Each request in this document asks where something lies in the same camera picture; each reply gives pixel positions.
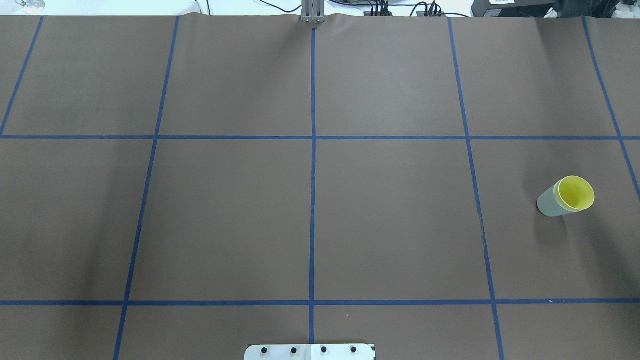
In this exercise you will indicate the light green plastic cup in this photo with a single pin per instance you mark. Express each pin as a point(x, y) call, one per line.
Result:
point(550, 204)

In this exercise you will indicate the yellow plastic cup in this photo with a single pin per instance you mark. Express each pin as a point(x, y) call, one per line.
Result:
point(573, 194)

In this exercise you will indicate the brown paper table mat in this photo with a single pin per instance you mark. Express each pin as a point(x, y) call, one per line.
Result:
point(184, 187)

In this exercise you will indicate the black small computer box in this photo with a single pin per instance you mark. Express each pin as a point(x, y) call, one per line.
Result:
point(511, 8)

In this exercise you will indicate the aluminium frame post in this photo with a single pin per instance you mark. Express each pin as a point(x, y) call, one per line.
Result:
point(313, 11)

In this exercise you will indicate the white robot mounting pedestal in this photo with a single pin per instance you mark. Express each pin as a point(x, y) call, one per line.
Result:
point(327, 351)

